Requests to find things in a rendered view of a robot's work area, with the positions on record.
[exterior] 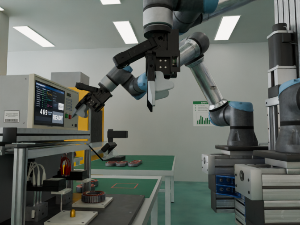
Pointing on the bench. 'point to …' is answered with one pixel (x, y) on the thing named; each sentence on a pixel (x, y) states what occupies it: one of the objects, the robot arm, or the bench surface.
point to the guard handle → (109, 147)
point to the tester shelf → (40, 134)
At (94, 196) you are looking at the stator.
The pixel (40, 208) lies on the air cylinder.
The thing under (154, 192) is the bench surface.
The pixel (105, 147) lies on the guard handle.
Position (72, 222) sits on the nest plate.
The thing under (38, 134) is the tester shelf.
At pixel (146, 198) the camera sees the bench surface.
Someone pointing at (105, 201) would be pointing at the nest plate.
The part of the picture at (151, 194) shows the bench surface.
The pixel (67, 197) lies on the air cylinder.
